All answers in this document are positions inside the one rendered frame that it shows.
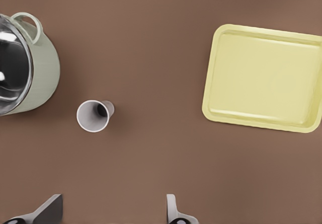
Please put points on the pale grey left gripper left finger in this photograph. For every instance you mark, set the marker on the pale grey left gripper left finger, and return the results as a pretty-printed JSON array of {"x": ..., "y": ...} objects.
[{"x": 47, "y": 210}]

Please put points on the pale green steel pot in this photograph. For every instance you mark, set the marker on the pale green steel pot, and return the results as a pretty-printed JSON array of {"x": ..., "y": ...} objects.
[{"x": 37, "y": 70}]

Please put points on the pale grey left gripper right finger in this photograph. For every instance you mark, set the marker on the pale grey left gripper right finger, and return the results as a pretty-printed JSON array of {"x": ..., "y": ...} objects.
[{"x": 173, "y": 209}]

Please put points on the white IKEA cup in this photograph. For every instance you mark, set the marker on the white IKEA cup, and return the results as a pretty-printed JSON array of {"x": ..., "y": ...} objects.
[{"x": 91, "y": 117}]

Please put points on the pale yellow tray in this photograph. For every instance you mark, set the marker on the pale yellow tray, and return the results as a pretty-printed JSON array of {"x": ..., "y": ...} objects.
[{"x": 261, "y": 78}]

